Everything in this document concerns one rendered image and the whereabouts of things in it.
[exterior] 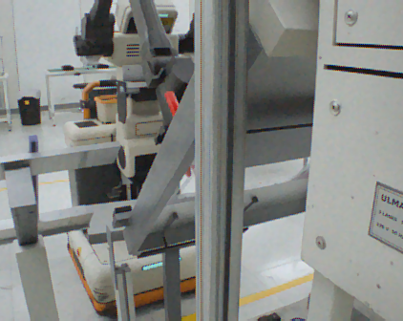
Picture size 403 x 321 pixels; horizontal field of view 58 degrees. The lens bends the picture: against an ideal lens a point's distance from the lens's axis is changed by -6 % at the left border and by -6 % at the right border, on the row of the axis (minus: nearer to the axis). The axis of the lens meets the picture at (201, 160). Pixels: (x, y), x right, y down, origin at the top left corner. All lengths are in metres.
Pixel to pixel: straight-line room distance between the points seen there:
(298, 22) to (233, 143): 0.13
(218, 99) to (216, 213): 0.12
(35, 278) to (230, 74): 0.60
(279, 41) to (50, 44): 7.17
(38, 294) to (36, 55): 6.77
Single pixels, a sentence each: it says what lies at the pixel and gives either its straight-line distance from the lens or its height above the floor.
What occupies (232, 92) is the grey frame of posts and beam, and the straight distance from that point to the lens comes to 0.38.
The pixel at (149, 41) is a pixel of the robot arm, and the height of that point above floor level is 1.19.
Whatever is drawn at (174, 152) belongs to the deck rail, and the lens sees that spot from 0.57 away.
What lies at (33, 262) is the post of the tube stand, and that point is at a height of 0.78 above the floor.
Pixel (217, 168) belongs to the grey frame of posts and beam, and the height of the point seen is 1.06.
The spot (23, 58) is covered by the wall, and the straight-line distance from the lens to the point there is 7.46.
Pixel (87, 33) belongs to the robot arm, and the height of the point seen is 1.22.
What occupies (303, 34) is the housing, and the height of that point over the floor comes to 1.19.
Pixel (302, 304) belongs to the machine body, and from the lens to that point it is 0.93.
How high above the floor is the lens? 1.18
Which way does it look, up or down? 17 degrees down
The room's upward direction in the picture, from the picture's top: straight up
